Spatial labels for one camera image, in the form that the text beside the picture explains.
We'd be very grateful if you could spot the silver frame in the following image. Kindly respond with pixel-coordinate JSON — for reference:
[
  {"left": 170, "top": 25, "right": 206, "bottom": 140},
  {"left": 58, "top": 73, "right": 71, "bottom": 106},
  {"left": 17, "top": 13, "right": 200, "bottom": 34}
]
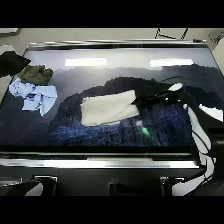
[{"left": 0, "top": 152, "right": 214, "bottom": 197}]

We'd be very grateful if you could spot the olive green garment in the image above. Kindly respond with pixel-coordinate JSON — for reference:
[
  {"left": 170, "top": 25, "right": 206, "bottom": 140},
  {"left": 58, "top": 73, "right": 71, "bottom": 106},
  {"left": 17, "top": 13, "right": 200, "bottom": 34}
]
[{"left": 17, "top": 64, "right": 55, "bottom": 86}]

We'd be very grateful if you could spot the cream garment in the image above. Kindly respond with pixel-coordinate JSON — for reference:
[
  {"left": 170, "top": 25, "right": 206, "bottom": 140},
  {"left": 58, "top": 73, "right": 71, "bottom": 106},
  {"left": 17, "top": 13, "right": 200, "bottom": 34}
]
[{"left": 79, "top": 89, "right": 141, "bottom": 127}]

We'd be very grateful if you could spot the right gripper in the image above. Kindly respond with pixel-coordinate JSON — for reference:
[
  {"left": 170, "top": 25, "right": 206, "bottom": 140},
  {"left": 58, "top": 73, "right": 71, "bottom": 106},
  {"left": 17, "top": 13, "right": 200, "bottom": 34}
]
[{"left": 131, "top": 91, "right": 158, "bottom": 108}]

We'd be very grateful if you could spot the black garment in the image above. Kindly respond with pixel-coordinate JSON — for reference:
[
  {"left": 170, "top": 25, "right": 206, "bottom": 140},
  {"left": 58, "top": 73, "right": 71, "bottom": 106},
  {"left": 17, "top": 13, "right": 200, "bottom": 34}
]
[{"left": 0, "top": 50, "right": 32, "bottom": 79}]

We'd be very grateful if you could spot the light blue shirt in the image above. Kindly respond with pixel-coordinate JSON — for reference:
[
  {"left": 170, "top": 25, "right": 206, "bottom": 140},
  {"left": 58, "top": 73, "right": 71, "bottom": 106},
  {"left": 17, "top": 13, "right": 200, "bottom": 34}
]
[{"left": 8, "top": 77, "right": 59, "bottom": 118}]

